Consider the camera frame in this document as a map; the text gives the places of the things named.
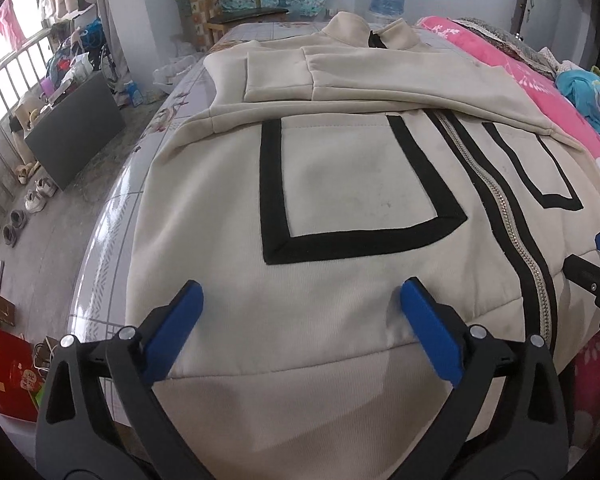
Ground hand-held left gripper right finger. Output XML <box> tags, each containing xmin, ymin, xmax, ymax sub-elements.
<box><xmin>400</xmin><ymin>277</ymin><xmax>571</xmax><ymax>480</ymax></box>

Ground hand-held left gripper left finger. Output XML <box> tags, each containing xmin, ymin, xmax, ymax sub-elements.
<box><xmin>35</xmin><ymin>280</ymin><xmax>203</xmax><ymax>480</ymax></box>

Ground beige zip jacket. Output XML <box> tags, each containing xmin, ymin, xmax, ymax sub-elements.
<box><xmin>125</xmin><ymin>10</ymin><xmax>588</xmax><ymax>461</ymax></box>

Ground pile of colourful clothes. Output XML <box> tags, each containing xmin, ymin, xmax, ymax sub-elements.
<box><xmin>45</xmin><ymin>20</ymin><xmax>106</xmax><ymax>96</ymax></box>

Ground teal printed cloth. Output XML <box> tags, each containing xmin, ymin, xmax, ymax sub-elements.
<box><xmin>555</xmin><ymin>67</ymin><xmax>600</xmax><ymax>156</ymax></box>

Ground red gift bag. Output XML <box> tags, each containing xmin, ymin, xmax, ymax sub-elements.
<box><xmin>0</xmin><ymin>325</ymin><xmax>43</xmax><ymax>421</ymax></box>

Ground pink floral blanket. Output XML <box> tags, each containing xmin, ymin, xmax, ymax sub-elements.
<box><xmin>415</xmin><ymin>15</ymin><xmax>600</xmax><ymax>461</ymax></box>

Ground dark grey board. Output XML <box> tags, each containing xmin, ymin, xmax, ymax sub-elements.
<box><xmin>25</xmin><ymin>70</ymin><xmax>126</xmax><ymax>191</ymax></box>

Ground grey patterned pillow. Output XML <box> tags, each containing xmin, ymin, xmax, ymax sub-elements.
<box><xmin>455</xmin><ymin>17</ymin><xmax>556</xmax><ymax>76</ymax></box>

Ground white plastic bag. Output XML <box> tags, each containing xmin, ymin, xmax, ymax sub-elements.
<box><xmin>152</xmin><ymin>55</ymin><xmax>196</xmax><ymax>93</ymax></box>

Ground metal window railing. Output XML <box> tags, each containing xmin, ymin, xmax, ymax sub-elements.
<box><xmin>0</xmin><ymin>25</ymin><xmax>51</xmax><ymax>281</ymax></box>

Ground wooden armchair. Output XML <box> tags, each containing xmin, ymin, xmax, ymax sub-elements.
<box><xmin>202</xmin><ymin>0</ymin><xmax>288</xmax><ymax>46</ymax></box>

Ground patterned cardboard box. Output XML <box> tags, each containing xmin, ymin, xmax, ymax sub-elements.
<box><xmin>185</xmin><ymin>0</ymin><xmax>221</xmax><ymax>51</ymax></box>

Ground pink hanging garment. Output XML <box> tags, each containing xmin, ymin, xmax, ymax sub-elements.
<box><xmin>0</xmin><ymin>0</ymin><xmax>26</xmax><ymax>48</ymax></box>

